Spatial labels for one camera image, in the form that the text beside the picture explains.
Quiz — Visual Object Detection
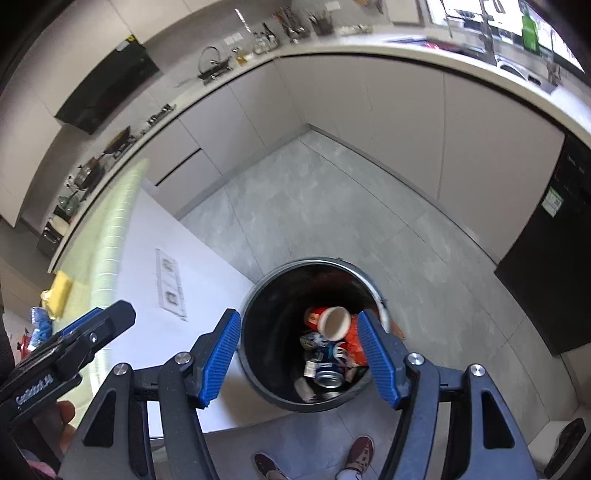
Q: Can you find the green soap bottle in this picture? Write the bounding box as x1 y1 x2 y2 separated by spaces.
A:
522 14 540 54

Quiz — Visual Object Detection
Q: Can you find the red right shoe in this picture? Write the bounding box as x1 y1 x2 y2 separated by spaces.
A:
339 435 375 479

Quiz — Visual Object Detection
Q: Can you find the black frying pan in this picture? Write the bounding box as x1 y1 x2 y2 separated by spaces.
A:
103 126 136 159

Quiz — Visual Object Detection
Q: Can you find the black trash bin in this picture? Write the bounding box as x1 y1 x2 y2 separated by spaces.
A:
238 257 393 413

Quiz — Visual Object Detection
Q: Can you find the condiment bottles group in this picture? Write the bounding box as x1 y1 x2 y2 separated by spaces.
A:
252 22 280 55

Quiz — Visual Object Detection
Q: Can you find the black toaster oven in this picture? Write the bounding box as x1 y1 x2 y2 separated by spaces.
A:
37 222 63 258

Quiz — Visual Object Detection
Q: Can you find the blue soda can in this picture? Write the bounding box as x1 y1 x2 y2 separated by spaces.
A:
300 331 349 390

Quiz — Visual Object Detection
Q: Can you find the lidded grey pot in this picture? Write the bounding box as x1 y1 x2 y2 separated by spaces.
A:
74 158 104 190

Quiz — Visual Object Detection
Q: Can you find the black dishwasher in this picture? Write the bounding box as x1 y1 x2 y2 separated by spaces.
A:
495 135 591 356

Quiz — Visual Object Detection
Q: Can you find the yellow sponge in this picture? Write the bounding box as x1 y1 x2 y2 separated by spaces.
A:
44 271 73 317

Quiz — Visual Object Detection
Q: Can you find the left hand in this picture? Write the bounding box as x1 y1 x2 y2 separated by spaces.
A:
24 400 76 479

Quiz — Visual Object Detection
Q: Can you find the red left shoe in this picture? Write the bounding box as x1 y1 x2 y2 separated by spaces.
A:
253 452 288 480

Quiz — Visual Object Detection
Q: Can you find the red shoe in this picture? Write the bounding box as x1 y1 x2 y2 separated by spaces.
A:
339 435 375 479
253 452 288 480

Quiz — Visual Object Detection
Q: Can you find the red paper cup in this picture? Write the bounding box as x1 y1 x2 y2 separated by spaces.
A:
304 306 352 341

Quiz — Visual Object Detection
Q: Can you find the black utensil holder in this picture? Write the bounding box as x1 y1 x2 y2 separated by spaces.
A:
308 10 334 37

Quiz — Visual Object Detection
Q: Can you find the black range hood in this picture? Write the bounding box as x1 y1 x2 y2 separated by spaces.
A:
55 36 159 135

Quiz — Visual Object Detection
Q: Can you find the red plastic bag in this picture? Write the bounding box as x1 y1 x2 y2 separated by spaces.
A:
344 315 368 366

